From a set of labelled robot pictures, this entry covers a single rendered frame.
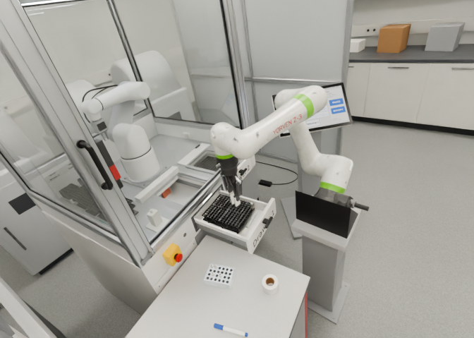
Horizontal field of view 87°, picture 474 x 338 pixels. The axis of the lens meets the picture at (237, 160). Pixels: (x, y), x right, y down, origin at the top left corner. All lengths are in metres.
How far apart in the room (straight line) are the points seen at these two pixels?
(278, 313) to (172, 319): 0.44
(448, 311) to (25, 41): 2.41
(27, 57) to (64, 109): 0.14
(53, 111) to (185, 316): 0.91
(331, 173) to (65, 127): 1.12
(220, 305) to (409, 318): 1.31
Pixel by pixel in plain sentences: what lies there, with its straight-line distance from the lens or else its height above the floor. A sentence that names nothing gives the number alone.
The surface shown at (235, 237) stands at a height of 0.88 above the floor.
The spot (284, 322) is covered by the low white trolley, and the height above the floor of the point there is 0.76.
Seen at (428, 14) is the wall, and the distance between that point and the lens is 4.36.
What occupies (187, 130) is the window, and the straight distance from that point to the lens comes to 1.20.
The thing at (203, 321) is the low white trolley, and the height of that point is 0.76.
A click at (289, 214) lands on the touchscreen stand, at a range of 2.48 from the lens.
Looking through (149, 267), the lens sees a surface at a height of 0.91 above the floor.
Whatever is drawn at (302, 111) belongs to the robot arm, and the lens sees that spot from 1.07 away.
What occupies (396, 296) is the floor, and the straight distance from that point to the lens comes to 2.19.
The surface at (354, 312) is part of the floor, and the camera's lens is 2.06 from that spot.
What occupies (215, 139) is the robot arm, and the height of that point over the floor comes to 1.38.
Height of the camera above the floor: 1.83
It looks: 33 degrees down
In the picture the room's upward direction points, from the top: 10 degrees counter-clockwise
